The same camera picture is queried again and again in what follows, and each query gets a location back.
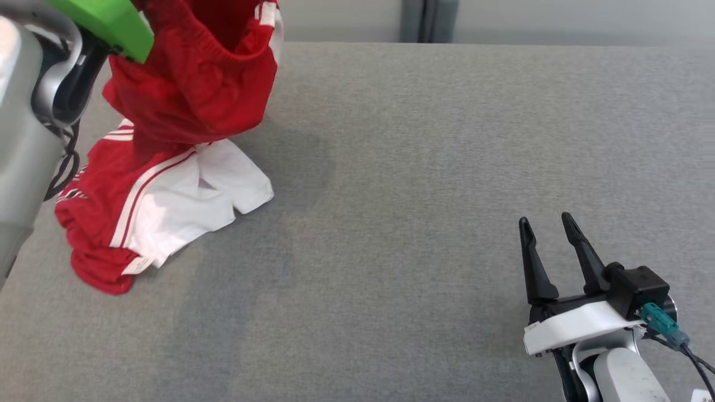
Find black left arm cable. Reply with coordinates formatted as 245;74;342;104
44;120;82;202

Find red shorts with white stripes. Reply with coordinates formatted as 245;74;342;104
102;0;284;156

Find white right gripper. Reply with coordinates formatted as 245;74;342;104
518;212;646;356

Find teal connector black cable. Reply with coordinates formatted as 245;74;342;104
640;303;715;402

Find grey metal wall post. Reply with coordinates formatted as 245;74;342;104
399;0;460;44

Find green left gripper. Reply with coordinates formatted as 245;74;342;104
47;0;154;63

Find red white basketball jersey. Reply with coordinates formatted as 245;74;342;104
54;118;274;295

